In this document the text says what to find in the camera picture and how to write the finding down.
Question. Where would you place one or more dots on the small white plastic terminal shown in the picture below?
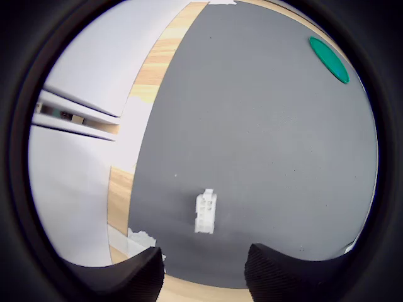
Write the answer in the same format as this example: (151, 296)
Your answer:
(206, 214)

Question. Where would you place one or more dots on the round green lid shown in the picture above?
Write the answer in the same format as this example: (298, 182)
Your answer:
(330, 59)

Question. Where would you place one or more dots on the white tape piece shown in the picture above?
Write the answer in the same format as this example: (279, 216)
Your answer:
(141, 240)
(223, 2)

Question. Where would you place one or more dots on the white partition panel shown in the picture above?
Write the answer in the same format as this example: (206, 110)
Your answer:
(110, 56)
(69, 195)

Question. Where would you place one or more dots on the dark grey mat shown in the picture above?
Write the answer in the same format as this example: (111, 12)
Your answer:
(252, 141)

